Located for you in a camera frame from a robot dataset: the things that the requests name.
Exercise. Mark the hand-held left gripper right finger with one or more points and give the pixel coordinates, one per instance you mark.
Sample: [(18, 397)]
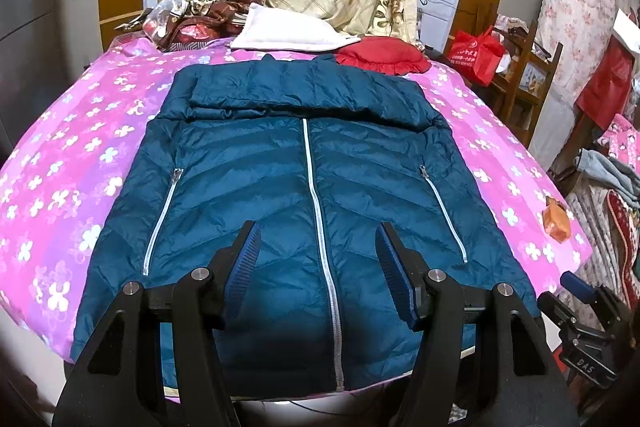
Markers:
[(396, 269)]

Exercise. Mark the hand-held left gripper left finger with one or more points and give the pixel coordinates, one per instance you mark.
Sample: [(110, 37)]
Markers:
[(243, 263)]

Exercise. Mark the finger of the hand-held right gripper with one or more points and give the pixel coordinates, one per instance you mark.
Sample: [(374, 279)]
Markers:
[(575, 284)]

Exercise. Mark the teal puffer jacket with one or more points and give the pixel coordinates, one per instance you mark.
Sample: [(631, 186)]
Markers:
[(280, 167)]

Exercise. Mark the pile of mixed clothes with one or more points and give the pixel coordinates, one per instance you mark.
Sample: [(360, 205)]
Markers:
[(607, 212)]

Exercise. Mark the orange packet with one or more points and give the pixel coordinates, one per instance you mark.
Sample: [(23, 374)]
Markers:
[(557, 218)]

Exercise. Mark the pink floral bed sheet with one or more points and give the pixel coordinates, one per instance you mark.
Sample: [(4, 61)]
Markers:
[(65, 167)]

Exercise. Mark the red hanging garment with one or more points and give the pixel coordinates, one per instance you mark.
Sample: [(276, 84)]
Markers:
[(607, 79)]

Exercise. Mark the red ruffled cushion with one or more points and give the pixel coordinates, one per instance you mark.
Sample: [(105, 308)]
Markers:
[(385, 54)]

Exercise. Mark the wooden shelf rack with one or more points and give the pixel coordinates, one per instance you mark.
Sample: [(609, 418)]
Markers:
[(525, 72)]

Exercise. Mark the red shopping bag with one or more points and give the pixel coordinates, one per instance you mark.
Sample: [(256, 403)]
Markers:
[(472, 54)]

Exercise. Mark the white pillow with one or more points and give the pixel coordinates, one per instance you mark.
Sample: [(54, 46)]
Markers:
[(285, 32)]

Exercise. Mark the brown patterned bedding pile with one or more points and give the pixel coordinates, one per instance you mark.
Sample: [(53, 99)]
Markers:
[(205, 17)]

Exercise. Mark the pink floral hanging blanket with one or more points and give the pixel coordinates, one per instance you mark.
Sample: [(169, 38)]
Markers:
[(570, 22)]

